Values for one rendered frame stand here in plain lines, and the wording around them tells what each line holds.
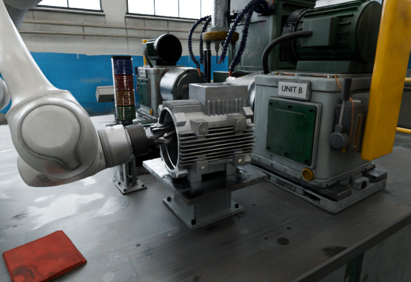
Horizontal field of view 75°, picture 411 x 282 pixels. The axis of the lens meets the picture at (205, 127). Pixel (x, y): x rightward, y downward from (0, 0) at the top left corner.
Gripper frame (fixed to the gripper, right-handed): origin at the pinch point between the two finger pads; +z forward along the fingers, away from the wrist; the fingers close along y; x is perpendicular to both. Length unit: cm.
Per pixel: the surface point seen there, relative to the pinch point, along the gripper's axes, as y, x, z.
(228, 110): -5.2, -3.2, 3.8
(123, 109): 20.0, -3.7, -17.1
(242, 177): -8.9, 13.8, 3.9
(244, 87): -4.9, -7.7, 9.3
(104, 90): 74, -4, -17
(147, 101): 110, 12, 10
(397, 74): -20, -6, 46
